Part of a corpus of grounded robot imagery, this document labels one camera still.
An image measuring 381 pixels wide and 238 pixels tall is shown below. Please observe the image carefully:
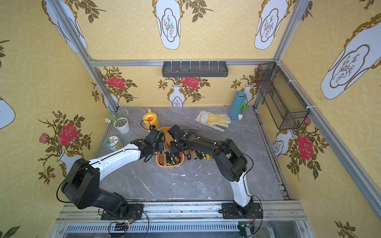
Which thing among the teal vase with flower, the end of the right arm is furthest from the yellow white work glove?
the end of the right arm

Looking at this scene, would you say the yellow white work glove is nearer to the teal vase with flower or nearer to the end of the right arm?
the teal vase with flower

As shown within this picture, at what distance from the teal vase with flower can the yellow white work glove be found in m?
0.06

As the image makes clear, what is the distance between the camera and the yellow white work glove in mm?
1092

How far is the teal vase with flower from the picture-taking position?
3.31 ft
